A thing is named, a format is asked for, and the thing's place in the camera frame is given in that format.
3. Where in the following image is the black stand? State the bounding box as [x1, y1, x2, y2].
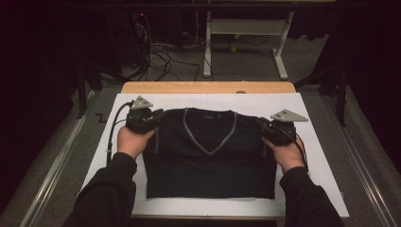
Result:
[294, 62, 348, 127]
[77, 61, 127, 119]

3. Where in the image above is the person's right hand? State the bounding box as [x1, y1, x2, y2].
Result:
[261, 135, 306, 174]

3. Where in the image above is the navy knit vest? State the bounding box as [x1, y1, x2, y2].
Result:
[143, 107, 278, 201]

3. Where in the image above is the wooden table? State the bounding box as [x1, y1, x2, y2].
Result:
[121, 80, 297, 95]

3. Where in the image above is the left hand-held gripper cable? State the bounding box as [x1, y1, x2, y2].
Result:
[106, 100, 135, 166]

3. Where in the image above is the person's left hand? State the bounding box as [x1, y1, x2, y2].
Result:
[116, 126, 158, 160]

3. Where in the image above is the hand-held gripper cable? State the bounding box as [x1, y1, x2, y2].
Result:
[280, 127, 310, 173]
[106, 100, 135, 166]

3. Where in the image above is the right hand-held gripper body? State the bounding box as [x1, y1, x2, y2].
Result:
[266, 108, 309, 147]

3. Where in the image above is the right hand-held gripper cable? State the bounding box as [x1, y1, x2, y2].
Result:
[280, 127, 310, 173]

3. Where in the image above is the aluminium floor rail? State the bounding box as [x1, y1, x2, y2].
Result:
[321, 94, 400, 227]
[18, 89, 97, 227]

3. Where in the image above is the white board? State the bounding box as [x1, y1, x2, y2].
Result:
[79, 92, 350, 219]

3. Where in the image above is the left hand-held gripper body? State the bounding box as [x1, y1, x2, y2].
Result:
[126, 96, 159, 134]

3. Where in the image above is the white metal desk frame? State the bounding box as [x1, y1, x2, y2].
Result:
[202, 10, 296, 81]

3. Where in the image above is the bundle of floor cables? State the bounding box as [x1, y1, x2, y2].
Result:
[133, 12, 216, 82]

